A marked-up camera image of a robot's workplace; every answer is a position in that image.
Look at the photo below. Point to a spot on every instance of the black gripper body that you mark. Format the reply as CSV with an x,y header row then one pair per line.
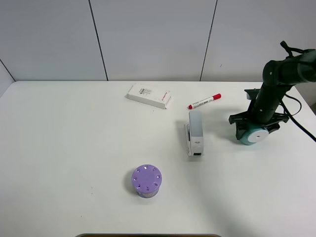
x,y
258,117

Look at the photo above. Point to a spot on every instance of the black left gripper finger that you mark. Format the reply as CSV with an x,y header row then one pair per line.
x,y
243,130

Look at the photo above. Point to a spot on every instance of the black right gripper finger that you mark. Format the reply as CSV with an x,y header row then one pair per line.
x,y
273,127

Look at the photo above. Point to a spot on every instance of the teal pencil sharpener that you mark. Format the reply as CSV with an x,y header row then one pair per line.
x,y
254,135

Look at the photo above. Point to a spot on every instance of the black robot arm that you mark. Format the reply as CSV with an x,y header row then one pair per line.
x,y
267,109

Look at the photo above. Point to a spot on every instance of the white grey stapler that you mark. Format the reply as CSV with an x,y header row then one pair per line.
x,y
194,134

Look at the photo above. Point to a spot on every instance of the red whiteboard marker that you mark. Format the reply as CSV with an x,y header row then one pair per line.
x,y
204,101

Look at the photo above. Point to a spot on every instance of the white cardboard box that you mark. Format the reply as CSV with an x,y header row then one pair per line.
x,y
149,95

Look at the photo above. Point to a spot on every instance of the purple round container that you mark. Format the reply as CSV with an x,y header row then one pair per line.
x,y
146,180

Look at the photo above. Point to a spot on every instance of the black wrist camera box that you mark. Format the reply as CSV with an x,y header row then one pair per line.
x,y
251,94

